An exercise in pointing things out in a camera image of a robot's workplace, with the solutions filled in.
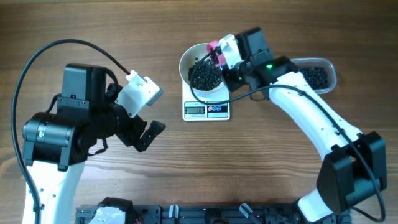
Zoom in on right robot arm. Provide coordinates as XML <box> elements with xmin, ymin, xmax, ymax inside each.
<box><xmin>218</xmin><ymin>27</ymin><xmax>387</xmax><ymax>223</ymax></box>

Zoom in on right black camera cable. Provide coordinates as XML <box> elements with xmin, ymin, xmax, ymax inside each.
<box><xmin>188</xmin><ymin>46</ymin><xmax>387</xmax><ymax>223</ymax></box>

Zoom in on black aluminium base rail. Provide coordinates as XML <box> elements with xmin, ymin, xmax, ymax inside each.
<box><xmin>74</xmin><ymin>203</ymin><xmax>352</xmax><ymax>224</ymax></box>

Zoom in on white digital kitchen scale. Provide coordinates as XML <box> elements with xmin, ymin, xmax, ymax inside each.
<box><xmin>182</xmin><ymin>81</ymin><xmax>231</xmax><ymax>121</ymax></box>

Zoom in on clear plastic container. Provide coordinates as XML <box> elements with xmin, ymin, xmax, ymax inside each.
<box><xmin>291</xmin><ymin>57</ymin><xmax>337</xmax><ymax>95</ymax></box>

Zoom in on black beans in bowl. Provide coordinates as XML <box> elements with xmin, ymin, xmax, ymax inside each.
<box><xmin>188</xmin><ymin>59</ymin><xmax>222</xmax><ymax>91</ymax></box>

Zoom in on white ceramic bowl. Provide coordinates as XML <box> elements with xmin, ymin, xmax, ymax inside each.
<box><xmin>179</xmin><ymin>43</ymin><xmax>226</xmax><ymax>96</ymax></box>

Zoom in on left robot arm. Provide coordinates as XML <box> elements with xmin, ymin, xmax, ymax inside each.
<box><xmin>22</xmin><ymin>63</ymin><xmax>165</xmax><ymax>223</ymax></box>

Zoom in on black camera cable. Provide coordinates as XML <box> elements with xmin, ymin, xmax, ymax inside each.
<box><xmin>188</xmin><ymin>46</ymin><xmax>387</xmax><ymax>223</ymax></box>
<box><xmin>11</xmin><ymin>39</ymin><xmax>131</xmax><ymax>224</ymax></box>

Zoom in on pink scoop blue handle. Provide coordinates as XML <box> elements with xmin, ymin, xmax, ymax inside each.
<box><xmin>206</xmin><ymin>40</ymin><xmax>226</xmax><ymax>67</ymax></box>

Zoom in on left black camera cable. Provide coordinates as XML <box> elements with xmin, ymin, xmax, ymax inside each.
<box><xmin>11</xmin><ymin>39</ymin><xmax>131</xmax><ymax>224</ymax></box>

